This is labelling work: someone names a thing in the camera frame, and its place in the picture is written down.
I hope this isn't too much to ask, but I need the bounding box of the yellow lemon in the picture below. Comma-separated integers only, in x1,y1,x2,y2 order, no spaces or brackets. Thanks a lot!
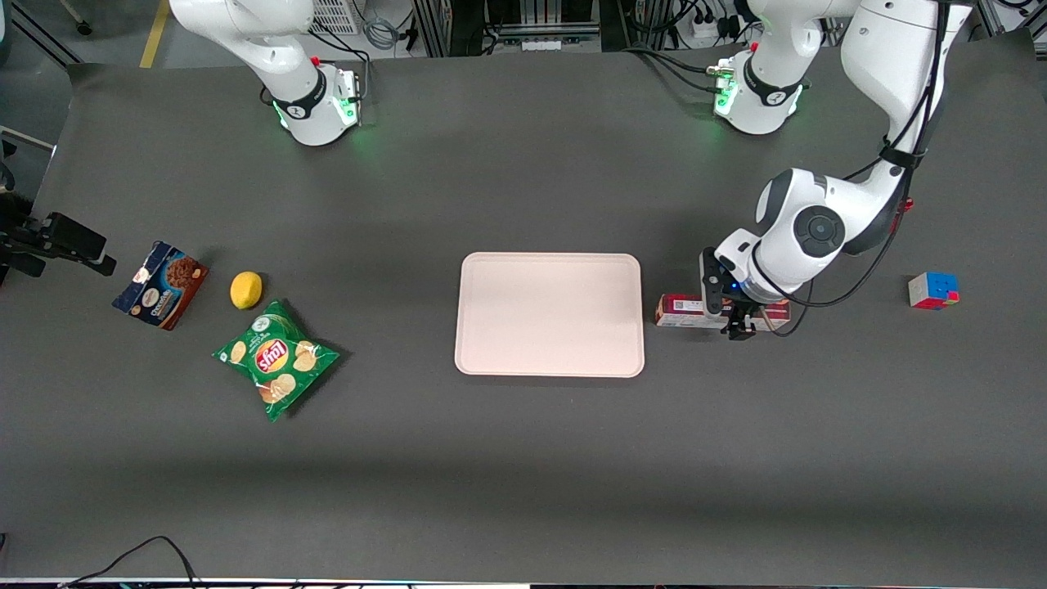
230,271,263,310

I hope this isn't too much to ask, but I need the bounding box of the red tartan cookie box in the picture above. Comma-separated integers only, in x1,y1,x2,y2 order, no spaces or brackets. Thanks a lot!
656,294,792,331

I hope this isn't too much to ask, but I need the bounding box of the green Lay's chips bag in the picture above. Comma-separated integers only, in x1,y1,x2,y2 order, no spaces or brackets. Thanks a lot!
213,300,340,423

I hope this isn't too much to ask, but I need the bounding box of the black equipment rack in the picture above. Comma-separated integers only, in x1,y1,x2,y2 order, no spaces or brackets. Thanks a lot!
413,0,624,56

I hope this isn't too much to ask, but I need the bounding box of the white rectangular tray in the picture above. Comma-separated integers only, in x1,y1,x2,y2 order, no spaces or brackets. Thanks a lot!
455,252,645,378

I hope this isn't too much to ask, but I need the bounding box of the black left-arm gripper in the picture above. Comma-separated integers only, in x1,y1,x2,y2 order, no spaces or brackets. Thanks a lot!
723,278,767,341

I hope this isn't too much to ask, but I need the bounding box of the grey coiled cable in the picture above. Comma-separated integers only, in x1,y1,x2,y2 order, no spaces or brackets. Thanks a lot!
362,15,402,52

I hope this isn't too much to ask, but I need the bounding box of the black base cable bundle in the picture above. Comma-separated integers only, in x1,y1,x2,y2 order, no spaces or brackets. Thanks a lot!
623,45,725,95

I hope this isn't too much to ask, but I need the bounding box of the black looped cable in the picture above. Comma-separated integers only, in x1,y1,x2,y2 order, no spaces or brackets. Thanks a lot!
61,536,201,589

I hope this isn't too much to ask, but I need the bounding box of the white vented panel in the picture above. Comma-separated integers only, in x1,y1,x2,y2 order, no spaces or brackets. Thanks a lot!
311,0,362,36

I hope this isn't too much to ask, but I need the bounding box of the blue chocolate cookie box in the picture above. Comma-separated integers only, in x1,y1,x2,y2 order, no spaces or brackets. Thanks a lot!
112,241,209,331

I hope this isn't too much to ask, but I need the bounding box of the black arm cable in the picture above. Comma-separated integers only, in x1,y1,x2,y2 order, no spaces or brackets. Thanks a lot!
751,0,954,338

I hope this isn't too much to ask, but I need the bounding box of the white power strip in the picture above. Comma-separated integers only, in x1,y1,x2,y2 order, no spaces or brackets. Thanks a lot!
692,16,742,43

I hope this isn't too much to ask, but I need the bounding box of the Rubik's cube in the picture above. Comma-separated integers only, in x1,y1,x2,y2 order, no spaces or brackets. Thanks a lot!
908,272,960,311

